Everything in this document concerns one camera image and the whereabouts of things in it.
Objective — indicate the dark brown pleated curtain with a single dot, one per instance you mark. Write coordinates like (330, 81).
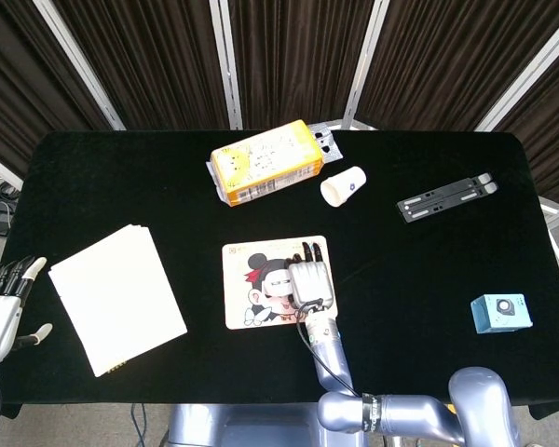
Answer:
(298, 56)
(23, 70)
(438, 60)
(158, 60)
(554, 116)

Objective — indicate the white partition frame post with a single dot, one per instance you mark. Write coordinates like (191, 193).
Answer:
(228, 70)
(364, 70)
(83, 70)
(0, 168)
(535, 70)

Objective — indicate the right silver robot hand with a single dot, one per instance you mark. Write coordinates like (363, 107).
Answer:
(309, 284)

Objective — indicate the small blue cardboard box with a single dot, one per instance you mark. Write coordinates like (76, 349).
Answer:
(500, 314)

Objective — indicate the yellow snack package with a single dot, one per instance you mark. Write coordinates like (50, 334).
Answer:
(265, 163)

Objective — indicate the cartoon girl mouse pad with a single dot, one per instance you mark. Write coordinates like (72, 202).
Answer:
(256, 288)

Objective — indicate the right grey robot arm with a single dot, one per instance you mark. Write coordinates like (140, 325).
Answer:
(414, 410)

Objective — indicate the black folding laptop stand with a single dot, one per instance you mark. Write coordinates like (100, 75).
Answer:
(428, 205)

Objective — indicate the grey robot torso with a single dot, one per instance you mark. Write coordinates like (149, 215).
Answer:
(242, 426)

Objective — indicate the silver blister pack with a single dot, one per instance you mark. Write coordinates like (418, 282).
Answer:
(328, 146)

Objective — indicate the white paper cup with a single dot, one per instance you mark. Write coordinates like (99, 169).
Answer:
(342, 186)

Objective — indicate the black velvet tablecloth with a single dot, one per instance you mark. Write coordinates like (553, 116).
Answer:
(400, 279)

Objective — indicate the white paper stack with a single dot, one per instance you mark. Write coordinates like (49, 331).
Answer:
(116, 288)

